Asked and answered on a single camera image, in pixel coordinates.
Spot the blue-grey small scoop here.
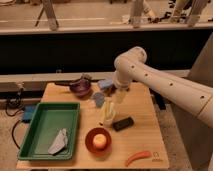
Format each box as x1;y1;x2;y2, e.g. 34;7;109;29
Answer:
92;92;105;108

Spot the purple toy pan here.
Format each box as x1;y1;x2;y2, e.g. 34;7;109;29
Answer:
56;78;91;97

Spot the yellow round fruit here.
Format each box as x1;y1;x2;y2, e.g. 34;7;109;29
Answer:
93;134;107;149

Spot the black rectangular block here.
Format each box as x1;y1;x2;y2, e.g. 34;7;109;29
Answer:
112;117;134;131

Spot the orange toy carrot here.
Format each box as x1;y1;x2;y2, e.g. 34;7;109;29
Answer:
125;151;151;167

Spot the blue box on floor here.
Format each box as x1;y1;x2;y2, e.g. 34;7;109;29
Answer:
22;105;36;123

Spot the red-brown round plate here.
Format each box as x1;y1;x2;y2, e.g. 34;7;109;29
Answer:
85;127;111;155

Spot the green plastic tray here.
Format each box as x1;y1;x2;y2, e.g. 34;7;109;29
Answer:
18;102;80;161

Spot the grey folded cloth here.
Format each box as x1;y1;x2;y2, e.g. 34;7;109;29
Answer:
48;128;68;155

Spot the black cable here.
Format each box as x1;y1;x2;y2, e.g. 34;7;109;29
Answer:
4;88;25;150

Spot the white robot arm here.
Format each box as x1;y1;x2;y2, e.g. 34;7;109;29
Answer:
113;46;213;128

